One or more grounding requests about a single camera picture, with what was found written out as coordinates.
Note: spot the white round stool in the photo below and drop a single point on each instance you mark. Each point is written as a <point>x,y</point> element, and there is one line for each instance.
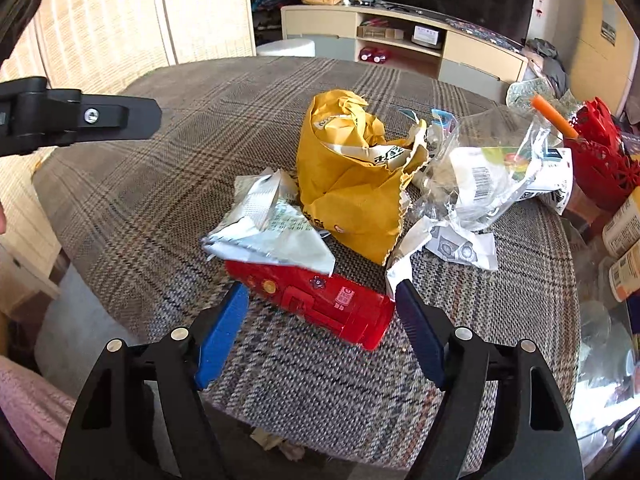
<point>285,48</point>

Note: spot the patterned plastic bag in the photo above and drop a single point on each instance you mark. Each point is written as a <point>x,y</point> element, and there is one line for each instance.
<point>525,92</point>

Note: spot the flat cardboard box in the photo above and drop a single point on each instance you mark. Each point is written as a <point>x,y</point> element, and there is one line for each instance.
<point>380,32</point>

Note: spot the red toy car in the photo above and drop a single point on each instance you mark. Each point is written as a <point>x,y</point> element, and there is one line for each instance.
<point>372,54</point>

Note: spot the white bottle yellow cap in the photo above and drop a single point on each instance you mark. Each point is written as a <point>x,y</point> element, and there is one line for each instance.
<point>625,227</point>

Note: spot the red plastic wrapper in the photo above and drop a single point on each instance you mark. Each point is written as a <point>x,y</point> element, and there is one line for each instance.
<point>320,305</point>

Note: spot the white box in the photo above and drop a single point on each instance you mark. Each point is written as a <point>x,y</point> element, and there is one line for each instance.
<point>426,37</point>

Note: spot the torn white printed wrapper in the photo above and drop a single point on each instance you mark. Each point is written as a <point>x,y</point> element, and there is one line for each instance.
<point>450,247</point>

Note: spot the yellow paper bag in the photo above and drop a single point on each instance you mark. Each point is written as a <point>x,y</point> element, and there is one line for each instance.
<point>350,195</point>

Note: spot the patterned blue cloth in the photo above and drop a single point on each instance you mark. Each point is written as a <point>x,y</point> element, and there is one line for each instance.
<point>490,35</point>

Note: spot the beige television cabinet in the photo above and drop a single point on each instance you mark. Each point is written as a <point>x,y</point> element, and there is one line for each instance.
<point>475,50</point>

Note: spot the grey clothing pile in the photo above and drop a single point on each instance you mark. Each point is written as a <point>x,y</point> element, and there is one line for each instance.
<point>547,60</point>

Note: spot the woven folding screen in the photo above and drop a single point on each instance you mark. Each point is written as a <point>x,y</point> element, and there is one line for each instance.
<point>100,20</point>

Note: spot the plaid brown tablecloth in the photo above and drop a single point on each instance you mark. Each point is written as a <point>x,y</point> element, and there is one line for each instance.
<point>175,185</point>

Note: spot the pink fleece clothing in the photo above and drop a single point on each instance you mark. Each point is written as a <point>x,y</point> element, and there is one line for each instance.
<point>30,410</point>

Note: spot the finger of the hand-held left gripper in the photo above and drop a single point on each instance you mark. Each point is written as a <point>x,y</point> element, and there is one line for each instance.
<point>120,117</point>

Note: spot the clear blue-edged plastic wrapper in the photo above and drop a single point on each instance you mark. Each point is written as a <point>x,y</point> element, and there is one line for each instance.
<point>442,122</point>

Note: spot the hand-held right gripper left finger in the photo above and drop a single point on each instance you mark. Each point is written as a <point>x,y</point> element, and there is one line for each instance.
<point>225,332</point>

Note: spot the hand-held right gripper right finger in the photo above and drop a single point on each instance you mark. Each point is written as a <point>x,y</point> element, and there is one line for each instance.
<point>420,335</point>

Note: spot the silver snack wrapper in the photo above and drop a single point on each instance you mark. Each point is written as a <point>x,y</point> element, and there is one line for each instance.
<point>270,240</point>

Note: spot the red openwork basket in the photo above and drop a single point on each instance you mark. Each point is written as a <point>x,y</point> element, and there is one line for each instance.
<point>605,160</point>

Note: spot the clear plastic wrapper white label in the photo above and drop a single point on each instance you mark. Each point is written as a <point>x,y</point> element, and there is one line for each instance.
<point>480,180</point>

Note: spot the orange stick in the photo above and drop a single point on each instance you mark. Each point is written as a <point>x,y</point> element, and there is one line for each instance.
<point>552,115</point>

